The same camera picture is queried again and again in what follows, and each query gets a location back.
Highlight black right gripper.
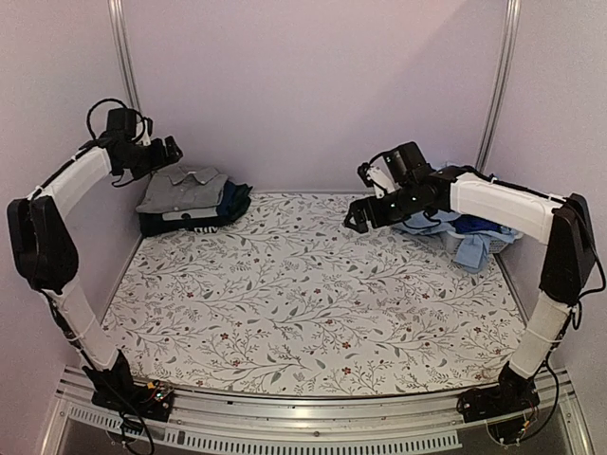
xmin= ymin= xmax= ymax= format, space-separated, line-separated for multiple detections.
xmin=344 ymin=183 xmax=421 ymax=233

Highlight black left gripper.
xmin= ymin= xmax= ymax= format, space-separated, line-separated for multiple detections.
xmin=121 ymin=136 xmax=183 ymax=181

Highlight grey button-up shirt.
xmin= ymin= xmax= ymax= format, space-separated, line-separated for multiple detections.
xmin=136 ymin=165 xmax=229 ymax=214

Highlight white plastic laundry basket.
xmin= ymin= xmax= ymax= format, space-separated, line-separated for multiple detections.
xmin=439 ymin=231 xmax=508 ymax=254

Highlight right robot arm white sleeves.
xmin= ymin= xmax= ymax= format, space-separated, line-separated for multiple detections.
xmin=383 ymin=140 xmax=607 ymax=394

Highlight robot arm white sleeves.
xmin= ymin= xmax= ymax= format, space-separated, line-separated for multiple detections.
xmin=7 ymin=99 xmax=153 ymax=370
xmin=383 ymin=140 xmax=607 ymax=394

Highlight royal blue garment in basket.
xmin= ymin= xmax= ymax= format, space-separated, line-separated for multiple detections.
xmin=451 ymin=214 xmax=501 ymax=234

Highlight light blue shirt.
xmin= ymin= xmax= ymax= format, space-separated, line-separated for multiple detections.
xmin=395 ymin=210 xmax=523 ymax=273

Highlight dark green plaid garment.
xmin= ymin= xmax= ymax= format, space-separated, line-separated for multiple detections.
xmin=138 ymin=182 xmax=252 ymax=238

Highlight floral patterned table cloth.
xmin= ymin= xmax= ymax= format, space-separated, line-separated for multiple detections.
xmin=101 ymin=194 xmax=524 ymax=396

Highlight left robot arm white sleeves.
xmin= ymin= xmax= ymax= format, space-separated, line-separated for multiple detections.
xmin=7 ymin=99 xmax=153 ymax=370

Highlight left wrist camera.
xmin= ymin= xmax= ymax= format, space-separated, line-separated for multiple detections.
xmin=134 ymin=118 xmax=153 ymax=146

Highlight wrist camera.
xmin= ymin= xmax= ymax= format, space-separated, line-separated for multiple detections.
xmin=357 ymin=162 xmax=395 ymax=199
xmin=134 ymin=118 xmax=153 ymax=146

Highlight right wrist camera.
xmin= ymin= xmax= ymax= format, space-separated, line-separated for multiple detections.
xmin=357 ymin=162 xmax=395 ymax=199

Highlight right aluminium frame post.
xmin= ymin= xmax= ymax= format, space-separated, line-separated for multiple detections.
xmin=475 ymin=0 xmax=522 ymax=173

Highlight aluminium frame post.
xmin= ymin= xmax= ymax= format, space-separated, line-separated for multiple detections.
xmin=475 ymin=0 xmax=522 ymax=173
xmin=107 ymin=0 xmax=140 ymax=110

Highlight left aluminium frame post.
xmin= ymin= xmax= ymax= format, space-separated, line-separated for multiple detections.
xmin=107 ymin=0 xmax=140 ymax=110

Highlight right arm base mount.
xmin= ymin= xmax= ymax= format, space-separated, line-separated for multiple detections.
xmin=456 ymin=363 xmax=540 ymax=445

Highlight aluminium front rail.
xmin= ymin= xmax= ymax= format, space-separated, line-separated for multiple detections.
xmin=41 ymin=367 xmax=598 ymax=454

